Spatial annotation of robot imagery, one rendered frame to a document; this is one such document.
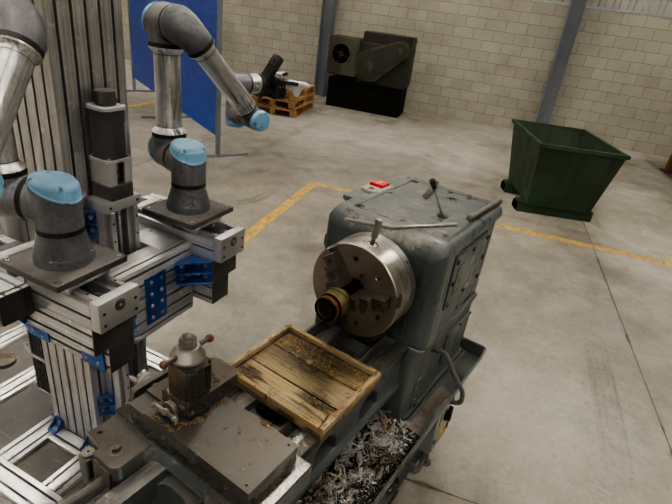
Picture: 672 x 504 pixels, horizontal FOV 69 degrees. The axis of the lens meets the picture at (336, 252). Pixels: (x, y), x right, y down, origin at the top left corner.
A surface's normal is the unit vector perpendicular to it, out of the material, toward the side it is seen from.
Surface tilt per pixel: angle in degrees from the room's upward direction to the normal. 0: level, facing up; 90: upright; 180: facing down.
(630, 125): 90
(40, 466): 0
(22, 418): 0
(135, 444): 0
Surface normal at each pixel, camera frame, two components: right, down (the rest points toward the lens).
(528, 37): -0.30, 0.40
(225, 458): 0.12, -0.89
